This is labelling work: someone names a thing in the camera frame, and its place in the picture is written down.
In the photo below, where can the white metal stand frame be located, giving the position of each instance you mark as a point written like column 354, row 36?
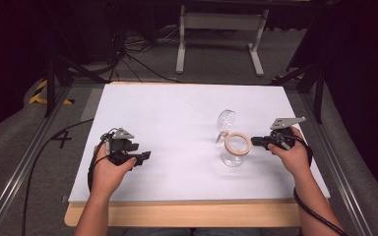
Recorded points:
column 221, row 23

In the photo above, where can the clear glass jar with hinged lid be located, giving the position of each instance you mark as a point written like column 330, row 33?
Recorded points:
column 234, row 144

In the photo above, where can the aluminium floor rail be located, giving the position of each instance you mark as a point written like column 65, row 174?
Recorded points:
column 19, row 170
column 338, row 164

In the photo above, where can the yellow and black floor tape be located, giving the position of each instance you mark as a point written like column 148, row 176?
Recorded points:
column 39, row 95

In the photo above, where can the person's left hand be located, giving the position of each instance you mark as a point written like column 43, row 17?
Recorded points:
column 109, row 173

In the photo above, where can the white table cover sheet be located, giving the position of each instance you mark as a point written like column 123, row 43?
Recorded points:
column 183, row 144

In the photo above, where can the black tripod stand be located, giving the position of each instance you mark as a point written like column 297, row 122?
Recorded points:
column 315, row 82
column 54, row 78

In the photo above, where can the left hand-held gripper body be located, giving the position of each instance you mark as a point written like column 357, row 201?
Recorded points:
column 120, row 144

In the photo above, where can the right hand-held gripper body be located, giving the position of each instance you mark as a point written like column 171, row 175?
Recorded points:
column 283, row 132

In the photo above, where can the person's right hand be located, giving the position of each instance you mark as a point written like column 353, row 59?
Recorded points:
column 293, row 157

